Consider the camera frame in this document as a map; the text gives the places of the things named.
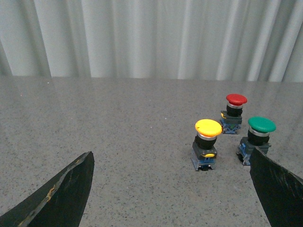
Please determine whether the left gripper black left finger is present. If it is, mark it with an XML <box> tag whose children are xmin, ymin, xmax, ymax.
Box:
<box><xmin>0</xmin><ymin>151</ymin><xmax>94</xmax><ymax>227</ymax></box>

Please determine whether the green mushroom push button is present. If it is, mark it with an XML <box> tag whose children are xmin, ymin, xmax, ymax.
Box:
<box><xmin>236</xmin><ymin>116</ymin><xmax>276</xmax><ymax>166</ymax></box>

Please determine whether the white pleated curtain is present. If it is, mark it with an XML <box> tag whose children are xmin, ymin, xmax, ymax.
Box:
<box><xmin>0</xmin><ymin>0</ymin><xmax>303</xmax><ymax>82</ymax></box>

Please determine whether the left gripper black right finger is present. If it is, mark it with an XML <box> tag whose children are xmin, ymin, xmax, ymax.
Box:
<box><xmin>250</xmin><ymin>148</ymin><xmax>303</xmax><ymax>227</ymax></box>

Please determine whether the red mushroom push button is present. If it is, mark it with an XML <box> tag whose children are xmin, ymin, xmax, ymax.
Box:
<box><xmin>220</xmin><ymin>94</ymin><xmax>248</xmax><ymax>134</ymax></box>

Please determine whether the yellow mushroom push button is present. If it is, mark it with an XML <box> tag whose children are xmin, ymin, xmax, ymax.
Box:
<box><xmin>191</xmin><ymin>119</ymin><xmax>223</xmax><ymax>171</ymax></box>

